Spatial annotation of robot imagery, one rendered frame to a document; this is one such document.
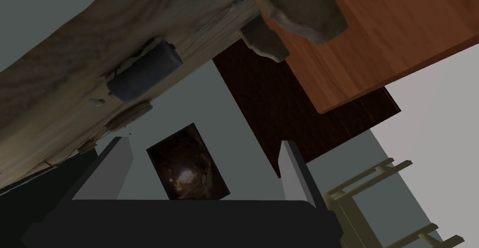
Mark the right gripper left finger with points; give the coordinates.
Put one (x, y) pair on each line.
(103, 177)

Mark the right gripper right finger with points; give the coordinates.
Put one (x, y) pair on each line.
(293, 180)

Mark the yellow wooden chair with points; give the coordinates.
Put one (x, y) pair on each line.
(351, 207)

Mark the flat tan wooden piece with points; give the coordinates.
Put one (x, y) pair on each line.
(129, 115)

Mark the dark brown door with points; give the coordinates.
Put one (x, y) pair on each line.
(277, 109)

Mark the dark grey cylindrical mug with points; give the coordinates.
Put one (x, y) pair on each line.
(144, 72)

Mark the small brown bread piece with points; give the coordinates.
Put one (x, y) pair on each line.
(264, 40)

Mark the brown wooden table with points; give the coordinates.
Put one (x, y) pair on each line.
(385, 42)

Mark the large brown bread piece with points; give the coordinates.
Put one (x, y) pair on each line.
(303, 8)

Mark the dark picture on wall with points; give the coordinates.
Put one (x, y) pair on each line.
(187, 165)

